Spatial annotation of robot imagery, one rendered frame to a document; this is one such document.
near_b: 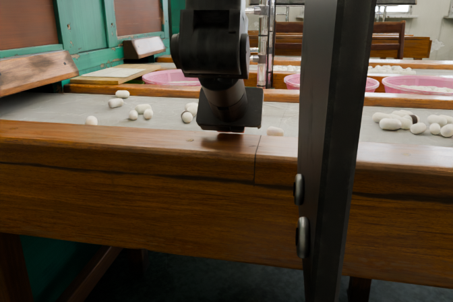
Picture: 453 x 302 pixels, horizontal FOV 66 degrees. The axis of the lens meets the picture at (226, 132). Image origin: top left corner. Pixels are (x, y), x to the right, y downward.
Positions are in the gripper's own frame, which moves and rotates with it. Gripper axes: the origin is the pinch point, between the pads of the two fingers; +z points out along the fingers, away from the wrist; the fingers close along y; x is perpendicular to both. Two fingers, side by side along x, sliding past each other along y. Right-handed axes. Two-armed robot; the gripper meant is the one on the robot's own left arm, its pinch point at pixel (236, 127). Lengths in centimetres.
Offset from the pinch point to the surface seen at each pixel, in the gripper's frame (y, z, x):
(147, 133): 13.7, -6.7, 4.4
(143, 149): 11.7, -11.4, 8.8
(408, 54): -115, 233, -168
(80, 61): 53, 26, -29
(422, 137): -33.2, 5.5, -1.9
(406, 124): -31.4, 7.4, -5.0
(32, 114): 47.1, 6.3, -3.1
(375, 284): -45, 89, 26
